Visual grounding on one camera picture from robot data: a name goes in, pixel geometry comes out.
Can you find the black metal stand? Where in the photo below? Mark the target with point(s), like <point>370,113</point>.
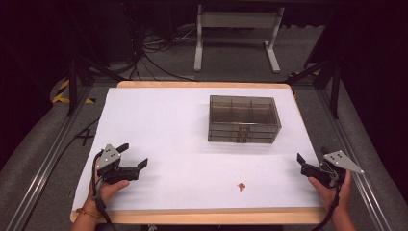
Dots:
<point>335,93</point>
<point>72,86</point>

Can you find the yellow black hazard tape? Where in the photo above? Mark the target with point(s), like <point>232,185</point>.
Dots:
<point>61,96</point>

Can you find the aluminium floor rail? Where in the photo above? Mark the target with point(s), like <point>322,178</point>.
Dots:
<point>48,160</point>
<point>352,154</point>

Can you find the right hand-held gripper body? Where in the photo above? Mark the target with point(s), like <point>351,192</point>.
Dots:
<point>340,160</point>

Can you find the white paper sheet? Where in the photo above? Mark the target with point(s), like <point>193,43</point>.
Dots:
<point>179,138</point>

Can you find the person's left hand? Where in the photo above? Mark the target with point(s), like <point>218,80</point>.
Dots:
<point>104,194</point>

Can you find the smoky clear drawer box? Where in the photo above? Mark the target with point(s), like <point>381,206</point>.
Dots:
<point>243,118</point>

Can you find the small orange trinket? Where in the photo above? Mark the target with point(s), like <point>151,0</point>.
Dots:
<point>241,186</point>

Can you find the white metal desk frame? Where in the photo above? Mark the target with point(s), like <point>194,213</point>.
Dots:
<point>237,20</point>

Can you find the person's right hand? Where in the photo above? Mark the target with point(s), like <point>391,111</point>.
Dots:
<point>333,197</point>

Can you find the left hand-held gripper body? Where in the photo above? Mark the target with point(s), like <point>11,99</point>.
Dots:
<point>109,160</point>

